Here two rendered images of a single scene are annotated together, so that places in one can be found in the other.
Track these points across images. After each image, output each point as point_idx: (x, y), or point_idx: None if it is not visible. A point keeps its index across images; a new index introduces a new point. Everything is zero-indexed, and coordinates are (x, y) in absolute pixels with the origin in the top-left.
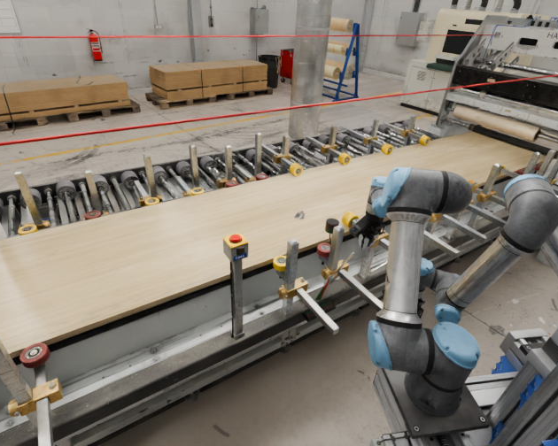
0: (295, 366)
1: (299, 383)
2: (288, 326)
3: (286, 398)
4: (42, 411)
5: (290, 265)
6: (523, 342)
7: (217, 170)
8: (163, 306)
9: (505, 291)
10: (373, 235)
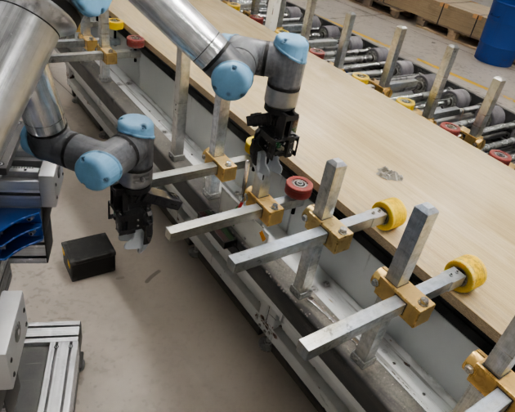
0: (236, 356)
1: (208, 358)
2: (197, 210)
3: (185, 340)
4: (92, 52)
5: (213, 110)
6: None
7: (512, 141)
8: (194, 94)
9: None
10: (252, 139)
